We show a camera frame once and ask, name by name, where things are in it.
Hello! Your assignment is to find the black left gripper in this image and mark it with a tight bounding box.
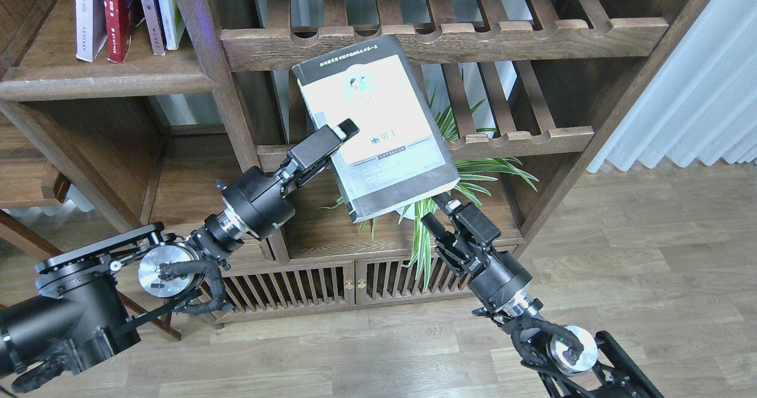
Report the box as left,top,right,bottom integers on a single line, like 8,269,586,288
205,118,360,251

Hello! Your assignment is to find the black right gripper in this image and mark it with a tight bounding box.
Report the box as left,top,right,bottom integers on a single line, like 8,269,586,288
420,192,533,316

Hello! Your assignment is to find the yellow and black thick book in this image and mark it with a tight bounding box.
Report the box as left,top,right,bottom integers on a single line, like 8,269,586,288
292,35,460,223

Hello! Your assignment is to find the red rescue guide book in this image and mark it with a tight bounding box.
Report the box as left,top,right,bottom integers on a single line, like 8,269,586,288
103,0,143,63

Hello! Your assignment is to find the pale lilac white book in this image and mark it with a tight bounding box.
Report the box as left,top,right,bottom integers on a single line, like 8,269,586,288
74,0,106,62

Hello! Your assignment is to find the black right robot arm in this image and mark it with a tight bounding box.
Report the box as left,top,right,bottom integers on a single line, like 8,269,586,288
422,193,661,397

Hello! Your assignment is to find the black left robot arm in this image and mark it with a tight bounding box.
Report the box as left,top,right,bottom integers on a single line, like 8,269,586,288
1,119,359,397

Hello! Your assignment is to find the white plant pot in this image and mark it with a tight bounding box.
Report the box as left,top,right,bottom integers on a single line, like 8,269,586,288
396,203,416,224

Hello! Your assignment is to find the green spider plant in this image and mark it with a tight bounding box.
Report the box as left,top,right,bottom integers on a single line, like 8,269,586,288
322,88,540,292

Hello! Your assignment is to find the dark wooden bookshelf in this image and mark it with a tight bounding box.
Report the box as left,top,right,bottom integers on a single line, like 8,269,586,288
0,0,729,331

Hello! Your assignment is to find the white green upright book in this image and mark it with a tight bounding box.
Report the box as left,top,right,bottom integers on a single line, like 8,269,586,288
158,0,186,50

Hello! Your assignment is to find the white pleated curtain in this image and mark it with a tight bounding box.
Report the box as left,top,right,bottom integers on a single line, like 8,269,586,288
587,0,756,173

